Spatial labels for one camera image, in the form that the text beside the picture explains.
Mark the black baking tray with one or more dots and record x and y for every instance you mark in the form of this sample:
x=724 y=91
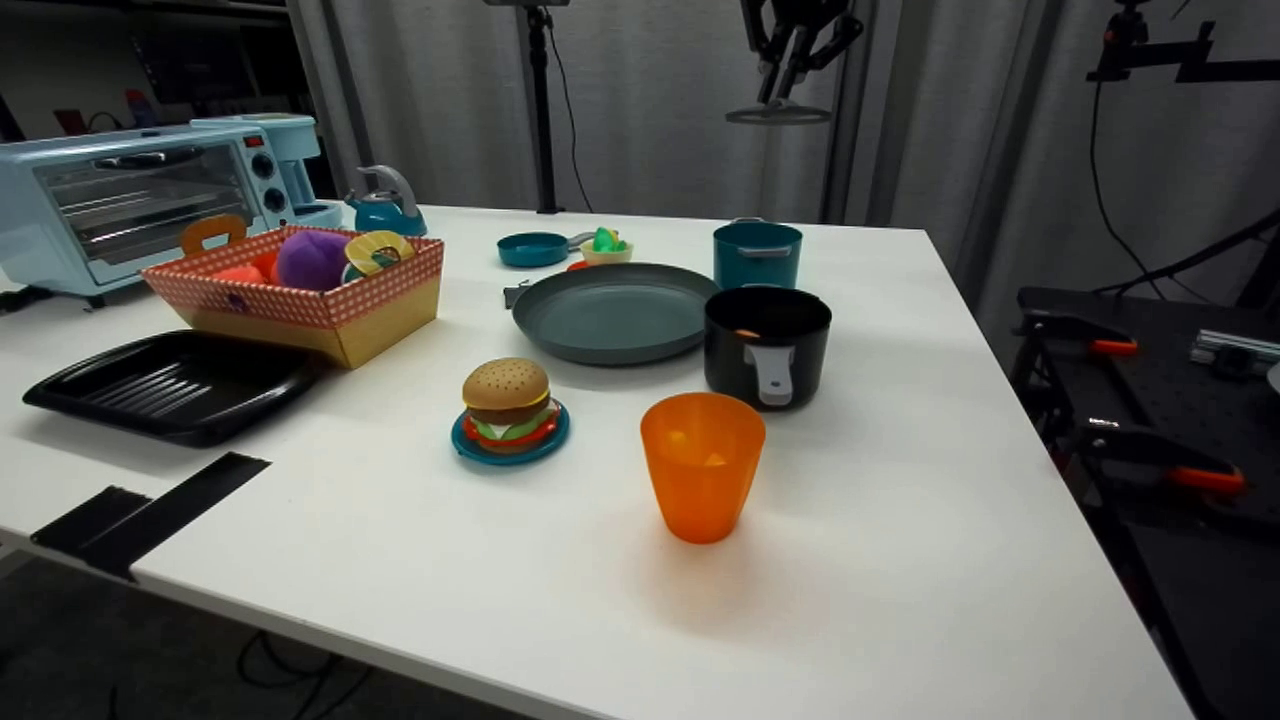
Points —
x=183 y=385

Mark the yellow toy in basket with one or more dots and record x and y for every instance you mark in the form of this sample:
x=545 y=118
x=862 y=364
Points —
x=372 y=252

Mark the black tripod pole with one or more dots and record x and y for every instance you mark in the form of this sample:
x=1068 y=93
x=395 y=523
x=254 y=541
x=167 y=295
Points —
x=532 y=24

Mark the small blue frying pan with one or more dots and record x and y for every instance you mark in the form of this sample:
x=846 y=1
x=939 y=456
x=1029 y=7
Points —
x=532 y=248

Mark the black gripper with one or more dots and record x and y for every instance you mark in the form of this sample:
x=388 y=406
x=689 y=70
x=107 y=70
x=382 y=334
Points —
x=812 y=31

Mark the light blue toaster oven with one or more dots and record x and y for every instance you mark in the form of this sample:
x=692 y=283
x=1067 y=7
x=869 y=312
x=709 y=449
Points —
x=88 y=214

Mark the red yellow cardboard basket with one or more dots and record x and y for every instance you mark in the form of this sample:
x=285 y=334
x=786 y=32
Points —
x=227 y=283

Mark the orange plastic cup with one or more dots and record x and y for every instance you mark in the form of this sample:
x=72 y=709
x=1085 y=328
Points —
x=701 y=456

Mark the black pot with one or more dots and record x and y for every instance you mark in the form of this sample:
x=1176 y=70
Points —
x=764 y=347

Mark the grey curtain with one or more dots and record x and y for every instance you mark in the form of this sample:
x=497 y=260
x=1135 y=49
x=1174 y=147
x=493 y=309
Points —
x=939 y=114

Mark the black tape strip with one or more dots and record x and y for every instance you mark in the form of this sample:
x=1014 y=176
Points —
x=116 y=525

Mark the purple plush toy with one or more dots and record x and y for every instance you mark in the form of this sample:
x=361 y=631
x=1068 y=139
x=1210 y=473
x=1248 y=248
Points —
x=308 y=257

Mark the small teal plate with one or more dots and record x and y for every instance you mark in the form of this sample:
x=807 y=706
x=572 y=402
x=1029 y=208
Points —
x=511 y=447

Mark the blue pot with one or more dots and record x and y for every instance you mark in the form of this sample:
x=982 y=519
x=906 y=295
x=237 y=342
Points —
x=756 y=252

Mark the toy hamburger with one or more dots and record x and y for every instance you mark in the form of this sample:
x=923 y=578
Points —
x=505 y=390

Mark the glass pot lid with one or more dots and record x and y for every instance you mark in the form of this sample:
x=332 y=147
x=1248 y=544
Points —
x=779 y=114

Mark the orange handled clamp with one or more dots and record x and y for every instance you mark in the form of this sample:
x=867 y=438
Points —
x=1145 y=456
x=1088 y=334

